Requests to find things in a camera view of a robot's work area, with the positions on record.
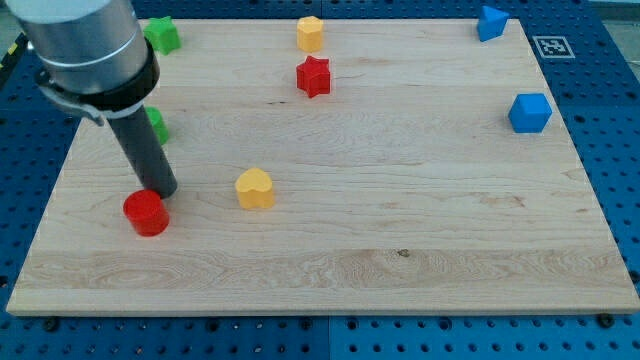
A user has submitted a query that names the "green cylinder block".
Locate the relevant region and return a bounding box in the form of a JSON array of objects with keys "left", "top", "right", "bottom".
[{"left": 145, "top": 107, "right": 170, "bottom": 145}]

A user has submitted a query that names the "blue cube block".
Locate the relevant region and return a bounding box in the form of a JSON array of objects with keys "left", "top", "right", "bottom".
[{"left": 508, "top": 93, "right": 553, "bottom": 133}]

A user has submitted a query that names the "blue triangle block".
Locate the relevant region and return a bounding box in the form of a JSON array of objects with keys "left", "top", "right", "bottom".
[{"left": 476, "top": 5, "right": 510, "bottom": 42}]

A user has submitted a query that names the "red star block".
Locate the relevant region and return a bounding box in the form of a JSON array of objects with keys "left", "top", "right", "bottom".
[{"left": 296, "top": 56, "right": 331, "bottom": 98}]

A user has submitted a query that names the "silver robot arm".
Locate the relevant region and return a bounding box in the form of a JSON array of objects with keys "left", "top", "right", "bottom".
[{"left": 6, "top": 0, "right": 160, "bottom": 124}]

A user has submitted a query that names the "wooden board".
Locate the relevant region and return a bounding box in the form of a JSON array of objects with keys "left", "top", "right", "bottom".
[{"left": 7, "top": 19, "right": 639, "bottom": 317}]

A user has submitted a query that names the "green star block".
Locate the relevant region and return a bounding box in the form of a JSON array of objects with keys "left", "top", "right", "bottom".
[{"left": 143, "top": 16, "right": 182, "bottom": 55}]

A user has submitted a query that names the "yellow heart block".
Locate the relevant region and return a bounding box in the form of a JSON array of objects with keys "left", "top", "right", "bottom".
[{"left": 235, "top": 168, "right": 275, "bottom": 209}]

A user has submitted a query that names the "white fiducial marker tag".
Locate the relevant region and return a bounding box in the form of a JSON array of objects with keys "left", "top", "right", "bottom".
[{"left": 533, "top": 35, "right": 575, "bottom": 59}]

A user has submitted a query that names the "red cylinder block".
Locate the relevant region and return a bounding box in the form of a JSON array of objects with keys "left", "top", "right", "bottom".
[{"left": 123, "top": 190, "right": 170, "bottom": 237}]

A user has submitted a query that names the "yellow hexagon block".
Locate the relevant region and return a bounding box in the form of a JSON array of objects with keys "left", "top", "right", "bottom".
[{"left": 296, "top": 16, "right": 324, "bottom": 53}]

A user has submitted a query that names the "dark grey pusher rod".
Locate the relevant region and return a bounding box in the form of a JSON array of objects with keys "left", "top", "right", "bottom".
[{"left": 108, "top": 106, "right": 178, "bottom": 199}]

